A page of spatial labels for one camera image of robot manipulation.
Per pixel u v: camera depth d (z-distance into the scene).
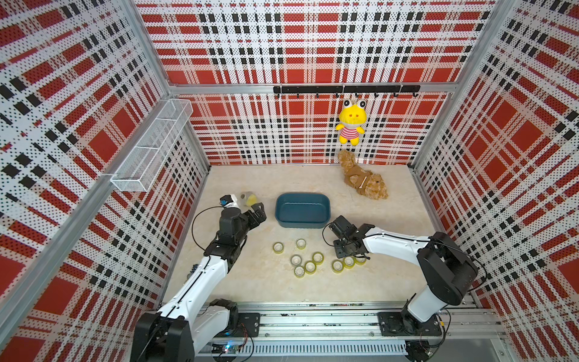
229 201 0.72
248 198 1.02
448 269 0.45
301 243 0.93
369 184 1.02
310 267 0.86
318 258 0.89
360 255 0.72
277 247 0.91
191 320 0.42
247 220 0.73
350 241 0.66
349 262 0.87
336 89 0.88
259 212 0.75
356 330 0.74
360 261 0.86
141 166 0.71
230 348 0.69
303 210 1.06
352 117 0.91
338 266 0.86
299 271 0.86
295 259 0.88
